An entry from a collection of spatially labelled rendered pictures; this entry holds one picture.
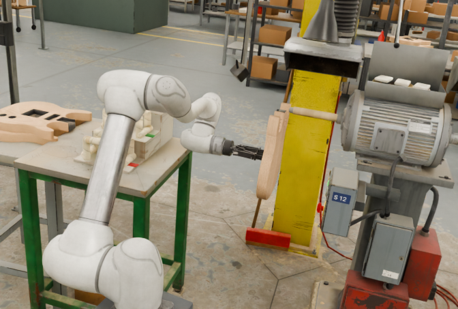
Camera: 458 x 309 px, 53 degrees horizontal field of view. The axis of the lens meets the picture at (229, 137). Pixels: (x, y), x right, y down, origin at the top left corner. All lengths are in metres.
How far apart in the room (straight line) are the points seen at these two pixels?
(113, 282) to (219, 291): 1.40
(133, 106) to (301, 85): 1.43
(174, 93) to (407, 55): 0.93
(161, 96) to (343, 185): 0.70
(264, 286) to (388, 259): 1.11
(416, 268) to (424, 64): 0.83
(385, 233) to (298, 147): 1.18
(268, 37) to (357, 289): 5.07
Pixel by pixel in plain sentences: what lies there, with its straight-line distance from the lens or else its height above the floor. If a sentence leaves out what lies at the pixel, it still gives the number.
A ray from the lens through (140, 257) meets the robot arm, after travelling 1.48.
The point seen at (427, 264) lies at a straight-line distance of 2.12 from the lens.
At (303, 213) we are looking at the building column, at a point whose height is 0.28.
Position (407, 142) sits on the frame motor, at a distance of 1.85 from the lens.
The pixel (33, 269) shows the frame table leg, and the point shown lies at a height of 0.37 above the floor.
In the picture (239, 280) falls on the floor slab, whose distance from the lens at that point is 2.95.
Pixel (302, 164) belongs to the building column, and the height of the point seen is 0.62.
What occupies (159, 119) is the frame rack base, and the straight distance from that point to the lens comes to 2.21.
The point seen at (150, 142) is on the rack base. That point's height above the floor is 1.00.
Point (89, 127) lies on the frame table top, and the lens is 2.50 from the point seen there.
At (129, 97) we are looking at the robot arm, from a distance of 1.63.
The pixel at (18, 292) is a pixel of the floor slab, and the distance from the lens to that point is 2.93.
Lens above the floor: 1.85
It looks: 22 degrees down
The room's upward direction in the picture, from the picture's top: 6 degrees clockwise
